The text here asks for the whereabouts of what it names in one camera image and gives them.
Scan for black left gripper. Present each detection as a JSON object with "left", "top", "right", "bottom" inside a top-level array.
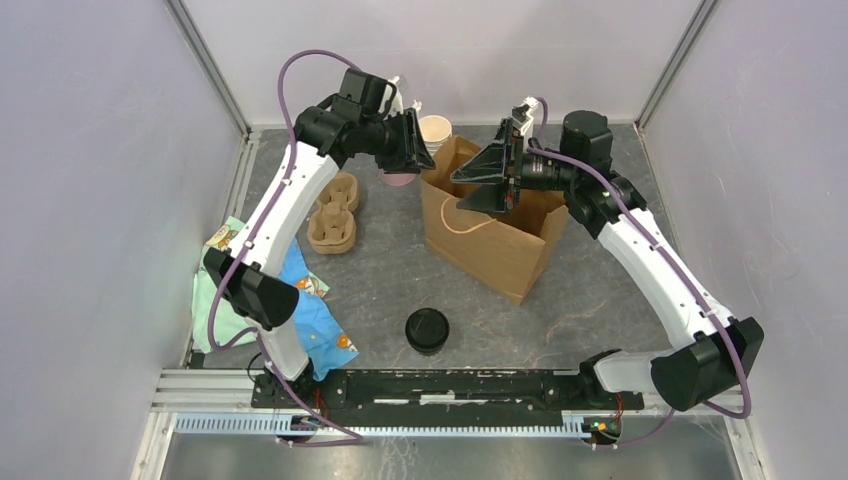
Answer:
[{"left": 361, "top": 108, "right": 437, "bottom": 175}]

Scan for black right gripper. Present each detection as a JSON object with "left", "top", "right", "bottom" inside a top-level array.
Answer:
[{"left": 451, "top": 118, "right": 580, "bottom": 216}]

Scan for brown paper takeout bag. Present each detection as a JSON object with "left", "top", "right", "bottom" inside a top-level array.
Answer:
[{"left": 420, "top": 135, "right": 569, "bottom": 305}]

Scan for brown cardboard cup carriers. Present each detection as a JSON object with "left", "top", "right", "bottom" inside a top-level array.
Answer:
[{"left": 307, "top": 172, "right": 361, "bottom": 255}]

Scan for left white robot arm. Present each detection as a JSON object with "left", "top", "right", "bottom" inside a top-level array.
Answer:
[{"left": 203, "top": 68, "right": 435, "bottom": 408}]

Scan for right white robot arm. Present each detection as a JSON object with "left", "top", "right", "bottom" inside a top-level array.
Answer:
[{"left": 451, "top": 110, "right": 764, "bottom": 419}]

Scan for pink metal utensil cup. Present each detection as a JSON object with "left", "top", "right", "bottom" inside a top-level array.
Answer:
[{"left": 378, "top": 170, "right": 418, "bottom": 187}]

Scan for stack of paper cups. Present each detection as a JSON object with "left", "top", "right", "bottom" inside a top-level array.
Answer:
[{"left": 418, "top": 115, "right": 453, "bottom": 148}]

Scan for blue patterned cloth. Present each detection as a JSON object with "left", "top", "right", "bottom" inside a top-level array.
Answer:
[{"left": 278, "top": 240, "right": 359, "bottom": 381}]

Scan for green patterned cloth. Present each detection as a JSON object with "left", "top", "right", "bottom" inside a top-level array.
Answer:
[{"left": 191, "top": 216, "right": 331, "bottom": 356}]

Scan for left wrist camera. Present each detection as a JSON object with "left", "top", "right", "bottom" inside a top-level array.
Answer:
[{"left": 380, "top": 75, "right": 407, "bottom": 118}]

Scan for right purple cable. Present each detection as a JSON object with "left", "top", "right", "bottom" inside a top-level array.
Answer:
[{"left": 526, "top": 97, "right": 753, "bottom": 452}]

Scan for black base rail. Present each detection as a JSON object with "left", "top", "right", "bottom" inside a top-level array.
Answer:
[{"left": 293, "top": 369, "right": 645, "bottom": 429}]

